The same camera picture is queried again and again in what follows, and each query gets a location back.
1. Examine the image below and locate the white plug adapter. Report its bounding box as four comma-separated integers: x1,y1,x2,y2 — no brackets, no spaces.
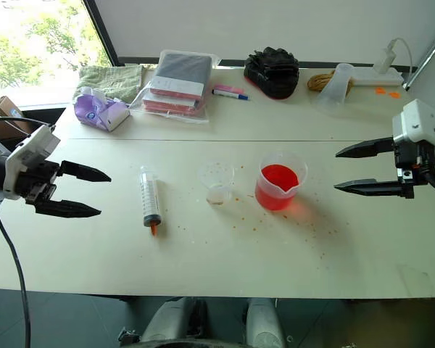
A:
373,37,400,73

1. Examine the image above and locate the beaker with red liquid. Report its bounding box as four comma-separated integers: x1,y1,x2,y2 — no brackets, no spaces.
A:
254,151,310,212

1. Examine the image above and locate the black crumpled glove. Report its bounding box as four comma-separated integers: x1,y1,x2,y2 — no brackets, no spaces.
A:
243,46,300,101

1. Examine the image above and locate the white charger cable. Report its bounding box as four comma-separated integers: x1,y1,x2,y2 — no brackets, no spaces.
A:
394,36,415,76

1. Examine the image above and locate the brown rope coil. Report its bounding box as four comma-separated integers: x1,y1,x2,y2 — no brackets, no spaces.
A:
307,70,355,92

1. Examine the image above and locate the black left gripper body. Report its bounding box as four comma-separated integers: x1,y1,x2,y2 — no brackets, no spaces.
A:
15,161,62,215

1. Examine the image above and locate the white power strip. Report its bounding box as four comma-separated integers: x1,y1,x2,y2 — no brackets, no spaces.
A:
349,68,405,87

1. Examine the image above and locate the brown cardboard box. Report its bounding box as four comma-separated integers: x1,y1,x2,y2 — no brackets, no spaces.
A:
0,95,34,141

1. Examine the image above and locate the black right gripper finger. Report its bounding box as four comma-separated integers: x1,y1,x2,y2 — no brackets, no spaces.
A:
335,136,397,160
333,178,405,199

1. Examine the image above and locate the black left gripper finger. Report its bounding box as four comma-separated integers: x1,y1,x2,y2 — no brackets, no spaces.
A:
57,159,112,183
35,199,102,219

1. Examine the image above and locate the pink book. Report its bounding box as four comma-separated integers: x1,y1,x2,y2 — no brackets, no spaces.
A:
141,86,201,116

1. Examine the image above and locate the black window frame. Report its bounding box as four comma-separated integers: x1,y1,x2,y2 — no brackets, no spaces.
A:
82,0,121,67

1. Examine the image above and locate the green towel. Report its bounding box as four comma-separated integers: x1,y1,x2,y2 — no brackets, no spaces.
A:
73,63,146,104

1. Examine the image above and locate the bagged stack of notebooks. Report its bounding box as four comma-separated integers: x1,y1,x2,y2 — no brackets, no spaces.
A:
129,49,222,125

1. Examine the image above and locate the small clear plastic cup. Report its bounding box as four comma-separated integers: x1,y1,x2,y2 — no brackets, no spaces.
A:
196,161,236,207

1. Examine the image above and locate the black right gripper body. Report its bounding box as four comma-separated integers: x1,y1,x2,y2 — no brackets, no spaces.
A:
393,139,435,199

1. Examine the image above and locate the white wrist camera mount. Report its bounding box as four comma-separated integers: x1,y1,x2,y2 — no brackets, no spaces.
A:
391,98,435,149
2,124,62,201

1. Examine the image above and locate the metal corner pole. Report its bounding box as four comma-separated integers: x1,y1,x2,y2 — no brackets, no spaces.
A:
402,28,435,91

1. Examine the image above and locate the purple tissue pack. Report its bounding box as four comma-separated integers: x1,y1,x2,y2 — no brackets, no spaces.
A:
74,93,131,133

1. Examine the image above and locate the clear syringe with orange tip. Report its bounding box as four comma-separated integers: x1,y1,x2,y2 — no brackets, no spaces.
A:
138,165,163,239

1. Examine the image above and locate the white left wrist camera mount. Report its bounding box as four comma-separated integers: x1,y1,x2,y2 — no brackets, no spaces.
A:
2,124,62,201

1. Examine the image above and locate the grey notebook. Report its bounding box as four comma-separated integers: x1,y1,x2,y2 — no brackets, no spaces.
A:
150,52,212,101

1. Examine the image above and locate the pink highlighter pen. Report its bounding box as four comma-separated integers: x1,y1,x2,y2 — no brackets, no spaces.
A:
214,83,245,94

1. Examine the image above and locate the clear plastic funnel cup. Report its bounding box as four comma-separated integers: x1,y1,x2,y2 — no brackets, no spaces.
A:
311,62,355,115

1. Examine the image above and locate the grey rounded robot leg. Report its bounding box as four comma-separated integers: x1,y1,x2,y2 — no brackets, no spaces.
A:
140,297,208,346
245,297,286,348

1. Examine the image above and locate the blue-capped marker pen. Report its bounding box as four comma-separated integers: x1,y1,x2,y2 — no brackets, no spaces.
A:
211,88,252,102

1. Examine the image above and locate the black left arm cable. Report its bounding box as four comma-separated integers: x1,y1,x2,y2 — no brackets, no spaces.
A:
0,116,57,348

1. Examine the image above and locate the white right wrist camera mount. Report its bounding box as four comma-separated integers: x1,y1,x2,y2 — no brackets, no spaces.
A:
391,98,435,149

